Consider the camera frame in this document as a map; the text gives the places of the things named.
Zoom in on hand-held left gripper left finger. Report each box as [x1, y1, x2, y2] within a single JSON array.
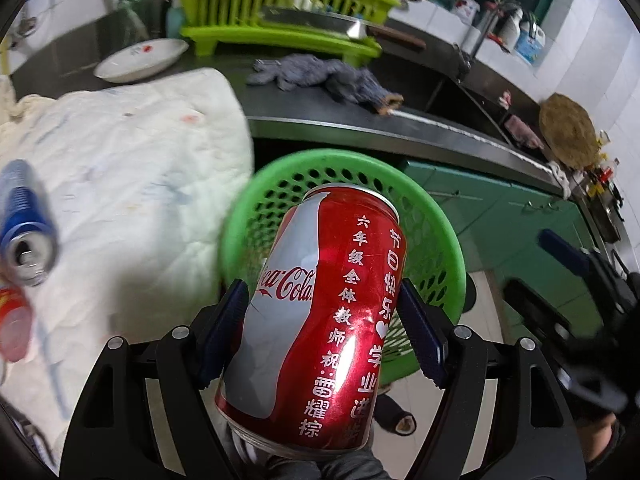
[[59, 279, 249, 480]]

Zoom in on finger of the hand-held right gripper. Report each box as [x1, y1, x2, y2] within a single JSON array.
[[537, 228, 596, 281], [502, 279, 576, 348]]

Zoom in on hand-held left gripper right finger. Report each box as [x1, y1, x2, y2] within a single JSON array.
[[398, 277, 587, 480]]

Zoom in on red soda can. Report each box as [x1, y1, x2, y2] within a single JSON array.
[[215, 183, 408, 453]]

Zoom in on green plastic basket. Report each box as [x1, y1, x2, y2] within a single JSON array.
[[218, 150, 467, 386]]

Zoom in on white rag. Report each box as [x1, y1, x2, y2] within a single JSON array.
[[547, 160, 573, 201]]

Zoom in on person's slippered foot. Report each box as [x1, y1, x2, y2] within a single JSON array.
[[575, 412, 628, 473], [374, 394, 417, 437]]

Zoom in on green cabinet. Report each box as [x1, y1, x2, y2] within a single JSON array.
[[397, 160, 603, 321]]

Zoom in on round woven mat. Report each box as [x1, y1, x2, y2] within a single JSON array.
[[538, 93, 600, 168]]

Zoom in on pink cloth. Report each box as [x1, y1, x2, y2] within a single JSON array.
[[505, 115, 544, 149]]

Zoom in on person's grey trousers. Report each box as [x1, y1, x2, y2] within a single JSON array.
[[222, 422, 376, 480]]

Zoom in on steel sink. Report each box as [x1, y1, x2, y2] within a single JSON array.
[[390, 50, 511, 141]]

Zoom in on white jug blue label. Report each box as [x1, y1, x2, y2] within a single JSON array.
[[514, 22, 548, 64]]

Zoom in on red container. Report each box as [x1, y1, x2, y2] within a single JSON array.
[[0, 285, 33, 363]]

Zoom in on steel faucet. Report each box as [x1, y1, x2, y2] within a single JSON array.
[[451, 44, 475, 83]]

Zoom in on blue soda can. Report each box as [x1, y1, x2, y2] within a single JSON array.
[[0, 159, 58, 287]]

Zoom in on grey cloth rag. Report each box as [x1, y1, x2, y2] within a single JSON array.
[[246, 53, 405, 116]]

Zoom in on white plate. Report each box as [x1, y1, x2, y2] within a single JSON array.
[[93, 38, 190, 83]]

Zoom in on green dish rack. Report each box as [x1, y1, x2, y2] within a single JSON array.
[[167, 0, 401, 68]]

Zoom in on teal bottle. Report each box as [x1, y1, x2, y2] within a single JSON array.
[[166, 0, 186, 38]]

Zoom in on green utensil holder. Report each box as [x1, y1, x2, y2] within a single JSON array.
[[116, 0, 157, 46]]

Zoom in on steel cleaver wooden handle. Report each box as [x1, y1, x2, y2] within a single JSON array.
[[260, 5, 427, 52]]

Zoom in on metal wall valve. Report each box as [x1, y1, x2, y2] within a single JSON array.
[[7, 16, 38, 41]]

